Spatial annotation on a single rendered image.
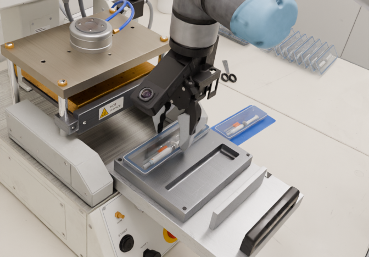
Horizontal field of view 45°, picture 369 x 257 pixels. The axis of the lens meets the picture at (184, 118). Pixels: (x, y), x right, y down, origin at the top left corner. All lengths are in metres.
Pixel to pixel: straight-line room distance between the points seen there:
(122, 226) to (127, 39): 0.36
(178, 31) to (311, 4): 2.66
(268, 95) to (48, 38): 0.81
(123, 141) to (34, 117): 0.18
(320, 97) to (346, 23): 1.75
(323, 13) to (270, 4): 2.74
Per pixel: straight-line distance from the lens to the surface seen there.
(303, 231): 1.08
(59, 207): 0.88
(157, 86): 0.68
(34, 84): 0.89
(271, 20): 0.55
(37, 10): 0.98
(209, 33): 0.67
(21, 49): 0.85
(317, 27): 3.32
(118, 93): 0.83
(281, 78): 1.58
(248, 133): 1.28
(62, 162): 0.80
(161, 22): 1.68
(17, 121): 0.87
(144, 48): 0.87
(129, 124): 0.96
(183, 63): 0.69
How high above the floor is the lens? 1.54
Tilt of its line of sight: 38 degrees down
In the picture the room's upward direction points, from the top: 10 degrees clockwise
